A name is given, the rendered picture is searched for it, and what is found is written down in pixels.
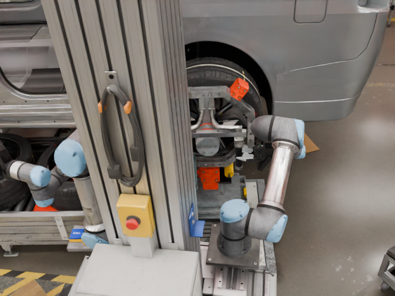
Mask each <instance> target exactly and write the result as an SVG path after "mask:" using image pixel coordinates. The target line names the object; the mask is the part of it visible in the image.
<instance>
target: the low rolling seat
mask: <svg viewBox="0 0 395 296"><path fill-rule="evenodd" d="M378 276H379V277H380V278H381V279H382V280H383V283H382V284H381V291H383V292H385V291H386V290H387V289H388V288H389V286H390V287H392V289H394V290H395V245H394V246H392V247H391V248H389V249H388V250H387V252H386V253H385V254H384V257H383V261H382V263H381V266H380V269H379V272H378Z"/></svg>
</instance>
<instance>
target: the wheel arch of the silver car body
mask: <svg viewBox="0 0 395 296"><path fill-rule="evenodd" d="M196 42H199V45H200V58H204V57H208V58H209V57H213V58H214V57H215V58H222V59H224V60H225V59H226V60H228V61H231V62H233V63H235V64H237V65H239V66H241V67H242V68H243V69H244V70H246V71H247V72H248V73H249V74H250V75H251V77H252V78H253V79H254V81H255V82H256V84H257V87H258V89H259V93H260V96H262V97H264V98H265V100H266V106H267V112H268V115H272V116H274V112H275V97H274V93H273V88H272V85H271V83H270V80H269V78H268V76H267V74H266V72H265V70H264V69H263V68H262V66H261V65H260V64H259V62H258V61H257V60H256V59H255V58H254V57H253V56H251V55H250V54H249V53H247V52H246V51H244V50H243V49H241V48H239V47H237V46H235V45H232V44H231V43H227V42H223V41H217V40H209V39H206V40H198V41H191V42H188V43H185V55H186V52H187V50H188V48H189V49H190V50H189V52H188V55H187V57H186V61H189V60H191V59H196Z"/></svg>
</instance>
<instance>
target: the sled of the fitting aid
mask: <svg viewBox="0 0 395 296"><path fill-rule="evenodd" d="M239 179H240V195H241V200H244V201H245V202H246V203H247V190H246V178H245V176H239ZM221 207H222V206H211V207H197V213H198V219H200V218H220V209H221Z"/></svg>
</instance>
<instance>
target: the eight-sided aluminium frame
mask: <svg viewBox="0 0 395 296"><path fill-rule="evenodd" d="M188 95H189V99H195V98H199V97H203V98H210V97H223V98H225V99H226V100H227V101H229V102H230V103H231V104H232V105H233V106H235V107H236V108H237V109H239V110H240V111H241V112H242V113H243V114H245V115H246V116H247V138H246V139H245V140H244V145H247V146H248V148H252V147H253V146H254V142H255V136H254V135H253V134H252V132H251V129H250V127H251V124H252V122H253V121H254V120H255V110H254V108H252V106H250V105H249V104H248V103H246V102H245V101H244V100H243V99H241V100H240V101H238V100H237V99H235V98H234V97H232V96H231V95H230V88H228V87H227V86H222V85H221V86H199V87H188ZM234 161H236V148H234V149H233V150H232V151H230V152H229V153H228V154H227V155H225V156H200V157H196V167H228V166H230V165H231V164H232V163H233V162H234Z"/></svg>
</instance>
